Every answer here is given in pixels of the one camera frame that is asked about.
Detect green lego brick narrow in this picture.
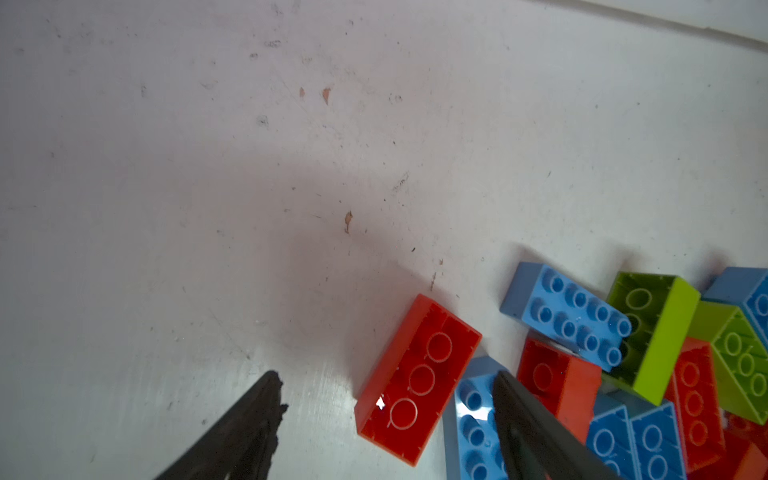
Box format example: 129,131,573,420
602,271,701,406

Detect green lego brick tilted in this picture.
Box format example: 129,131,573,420
688,300,767,425

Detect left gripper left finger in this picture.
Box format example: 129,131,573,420
158,370,288,479

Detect blue double lego brick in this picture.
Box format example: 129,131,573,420
586,390,687,480

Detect red lego brick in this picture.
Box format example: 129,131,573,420
354,294,482,466
516,335,602,444
664,337,725,475
688,413,767,480

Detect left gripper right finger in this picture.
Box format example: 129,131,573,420
492,371,618,479

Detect blue lego brick top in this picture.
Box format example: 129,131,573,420
703,267,767,347

